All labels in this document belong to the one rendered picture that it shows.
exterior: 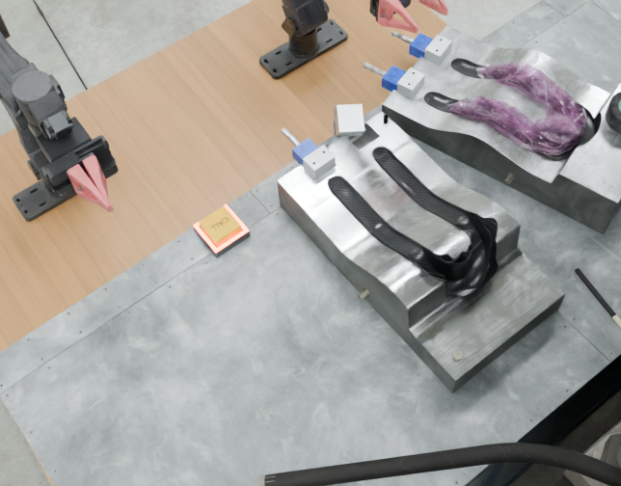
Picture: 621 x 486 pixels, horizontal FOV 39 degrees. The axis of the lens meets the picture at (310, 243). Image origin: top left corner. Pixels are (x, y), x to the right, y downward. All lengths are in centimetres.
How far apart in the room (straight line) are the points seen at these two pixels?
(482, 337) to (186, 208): 63
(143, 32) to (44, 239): 155
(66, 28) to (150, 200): 161
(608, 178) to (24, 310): 111
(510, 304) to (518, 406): 18
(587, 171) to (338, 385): 60
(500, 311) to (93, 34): 210
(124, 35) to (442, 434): 211
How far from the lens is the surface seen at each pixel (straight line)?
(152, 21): 323
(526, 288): 158
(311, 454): 150
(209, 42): 201
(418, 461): 140
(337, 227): 158
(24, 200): 183
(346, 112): 168
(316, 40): 193
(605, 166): 169
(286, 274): 163
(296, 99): 187
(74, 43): 324
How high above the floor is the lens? 223
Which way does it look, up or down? 59 degrees down
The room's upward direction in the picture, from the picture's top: 5 degrees counter-clockwise
